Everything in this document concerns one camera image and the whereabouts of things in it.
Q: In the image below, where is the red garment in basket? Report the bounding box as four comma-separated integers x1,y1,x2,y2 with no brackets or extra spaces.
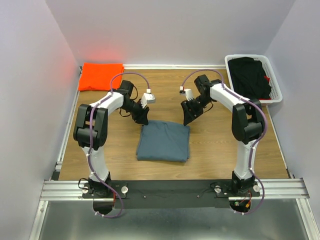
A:
256,75,272,100

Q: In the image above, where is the black t-shirt in basket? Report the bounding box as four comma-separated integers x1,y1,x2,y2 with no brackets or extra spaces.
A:
228,57,266,100

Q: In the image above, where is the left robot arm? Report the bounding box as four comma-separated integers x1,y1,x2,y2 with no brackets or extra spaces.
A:
73,80,156,198

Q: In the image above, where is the white laundry basket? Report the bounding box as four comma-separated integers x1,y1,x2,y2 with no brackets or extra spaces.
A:
224,54,283,106

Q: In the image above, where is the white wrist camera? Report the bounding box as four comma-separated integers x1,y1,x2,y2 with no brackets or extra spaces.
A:
140,93,156,109
179,86,195,101

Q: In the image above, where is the aluminium rail frame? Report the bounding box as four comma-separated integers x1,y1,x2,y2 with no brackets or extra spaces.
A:
27,65,320,240

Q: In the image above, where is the blue-grey t-shirt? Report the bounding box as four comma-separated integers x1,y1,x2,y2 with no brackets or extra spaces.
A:
136,120,191,163

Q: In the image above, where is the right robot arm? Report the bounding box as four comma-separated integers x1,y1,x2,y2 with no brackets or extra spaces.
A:
179,74,268,196

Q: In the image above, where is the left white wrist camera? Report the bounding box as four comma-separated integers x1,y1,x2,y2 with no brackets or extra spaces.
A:
140,93,156,109

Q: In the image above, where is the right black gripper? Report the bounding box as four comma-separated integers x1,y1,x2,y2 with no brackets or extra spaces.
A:
180,95,213,126

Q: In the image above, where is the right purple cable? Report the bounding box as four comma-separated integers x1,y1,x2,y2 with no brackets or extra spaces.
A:
179,69,269,216

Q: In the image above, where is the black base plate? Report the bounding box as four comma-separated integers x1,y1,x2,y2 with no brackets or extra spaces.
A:
78,179,260,215

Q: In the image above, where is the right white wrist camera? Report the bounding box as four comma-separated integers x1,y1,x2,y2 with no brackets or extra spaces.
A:
179,86,195,101

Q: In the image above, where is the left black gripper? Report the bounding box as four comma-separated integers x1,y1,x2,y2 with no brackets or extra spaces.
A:
120,98,150,126

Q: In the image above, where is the folded orange t-shirt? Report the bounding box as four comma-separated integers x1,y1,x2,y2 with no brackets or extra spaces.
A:
78,62,124,92

